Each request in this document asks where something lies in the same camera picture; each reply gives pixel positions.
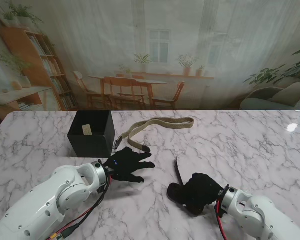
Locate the printed room scene backdrop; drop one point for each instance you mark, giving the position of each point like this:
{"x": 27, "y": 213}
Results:
{"x": 149, "y": 50}

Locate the black belt with silver buckle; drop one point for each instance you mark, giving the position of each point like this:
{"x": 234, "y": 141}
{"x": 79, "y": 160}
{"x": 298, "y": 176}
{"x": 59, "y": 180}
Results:
{"x": 176, "y": 191}

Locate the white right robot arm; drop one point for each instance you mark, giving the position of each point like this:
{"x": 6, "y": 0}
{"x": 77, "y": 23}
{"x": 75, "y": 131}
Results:
{"x": 257, "y": 215}

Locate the beige woven belt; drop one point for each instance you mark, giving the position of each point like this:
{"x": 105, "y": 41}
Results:
{"x": 86, "y": 130}
{"x": 164, "y": 121}

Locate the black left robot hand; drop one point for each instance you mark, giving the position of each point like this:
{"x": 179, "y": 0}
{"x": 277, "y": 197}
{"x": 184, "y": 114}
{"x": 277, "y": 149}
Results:
{"x": 129, "y": 163}

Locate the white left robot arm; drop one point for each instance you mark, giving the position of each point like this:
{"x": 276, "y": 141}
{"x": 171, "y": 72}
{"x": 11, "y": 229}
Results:
{"x": 47, "y": 202}

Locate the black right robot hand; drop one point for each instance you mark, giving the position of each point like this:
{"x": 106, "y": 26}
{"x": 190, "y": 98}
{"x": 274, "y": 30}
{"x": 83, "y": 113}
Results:
{"x": 202, "y": 191}

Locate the black belt storage box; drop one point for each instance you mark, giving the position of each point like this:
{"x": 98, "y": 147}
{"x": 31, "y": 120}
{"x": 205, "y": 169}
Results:
{"x": 89, "y": 145}

